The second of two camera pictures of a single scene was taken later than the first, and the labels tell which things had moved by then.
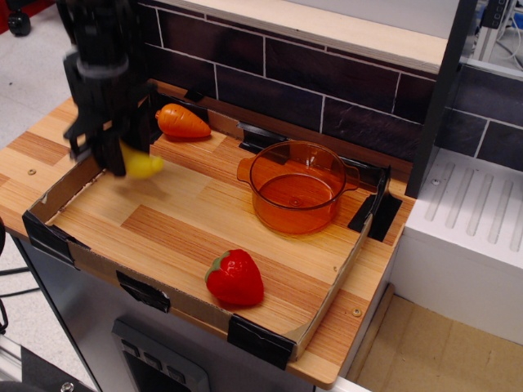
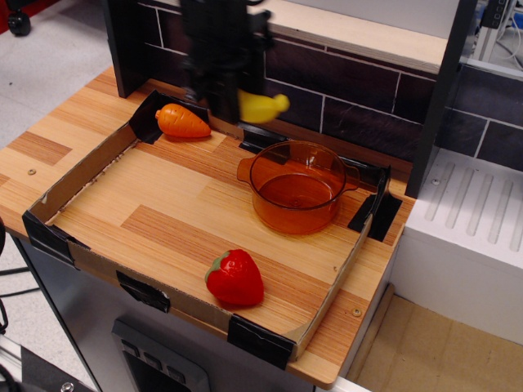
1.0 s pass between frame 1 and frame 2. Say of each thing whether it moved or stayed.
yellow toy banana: moved
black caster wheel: stayed
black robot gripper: moved
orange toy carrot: stayed
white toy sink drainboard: stayed
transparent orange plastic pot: stayed
